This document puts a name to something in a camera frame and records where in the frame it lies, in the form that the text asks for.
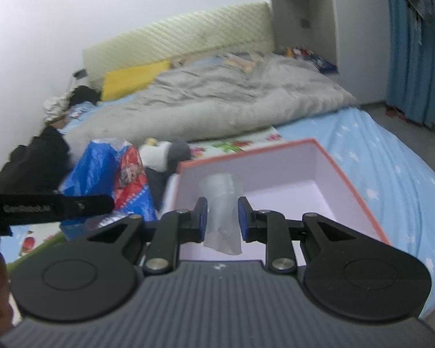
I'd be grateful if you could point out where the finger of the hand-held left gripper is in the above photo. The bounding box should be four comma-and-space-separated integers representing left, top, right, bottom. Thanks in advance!
58, 194, 115, 222

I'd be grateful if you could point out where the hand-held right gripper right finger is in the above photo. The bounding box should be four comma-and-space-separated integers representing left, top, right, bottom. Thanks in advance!
238, 196, 362, 273

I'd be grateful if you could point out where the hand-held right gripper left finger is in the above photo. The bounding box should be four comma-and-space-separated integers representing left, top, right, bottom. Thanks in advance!
87, 197, 209, 275

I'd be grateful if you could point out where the clear plastic bag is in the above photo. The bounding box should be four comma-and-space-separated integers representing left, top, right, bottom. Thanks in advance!
199, 173, 246, 255

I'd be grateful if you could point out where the pink cardboard box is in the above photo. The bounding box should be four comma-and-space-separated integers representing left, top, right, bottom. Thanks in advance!
162, 138, 391, 262

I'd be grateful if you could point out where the blue red plastic bag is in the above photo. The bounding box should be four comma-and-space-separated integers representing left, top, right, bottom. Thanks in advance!
60, 137, 159, 240

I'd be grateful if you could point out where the black clothing pile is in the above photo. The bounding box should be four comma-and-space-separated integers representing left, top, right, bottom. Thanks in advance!
0, 126, 72, 195

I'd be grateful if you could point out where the grey white penguin plush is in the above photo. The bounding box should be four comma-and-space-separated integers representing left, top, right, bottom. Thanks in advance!
139, 138, 191, 173

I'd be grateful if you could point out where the white patterned cloth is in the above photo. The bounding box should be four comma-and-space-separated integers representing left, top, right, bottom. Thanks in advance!
43, 95, 72, 123

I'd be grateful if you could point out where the black garment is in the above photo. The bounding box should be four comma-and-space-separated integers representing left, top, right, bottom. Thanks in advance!
68, 86, 101, 108

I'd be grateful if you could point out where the grey duvet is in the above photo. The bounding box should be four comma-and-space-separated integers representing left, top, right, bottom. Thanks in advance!
63, 57, 359, 146

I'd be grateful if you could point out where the yellow pillow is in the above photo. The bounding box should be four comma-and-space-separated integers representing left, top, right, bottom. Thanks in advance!
101, 59, 173, 102

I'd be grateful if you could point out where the tan doll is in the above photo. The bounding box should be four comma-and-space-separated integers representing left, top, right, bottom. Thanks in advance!
223, 52, 259, 72

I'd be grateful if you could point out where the pile of colourful small packets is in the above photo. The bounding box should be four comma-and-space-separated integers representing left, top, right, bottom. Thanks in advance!
278, 45, 338, 75

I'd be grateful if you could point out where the cream quilted headboard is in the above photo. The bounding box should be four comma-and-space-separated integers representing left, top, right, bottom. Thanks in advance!
82, 1, 277, 92

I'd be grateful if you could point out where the white wardrobe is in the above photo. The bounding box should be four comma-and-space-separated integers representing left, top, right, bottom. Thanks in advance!
265, 0, 389, 105

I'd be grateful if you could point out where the blue curtain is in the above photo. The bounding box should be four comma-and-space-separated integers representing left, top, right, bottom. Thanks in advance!
383, 0, 435, 128

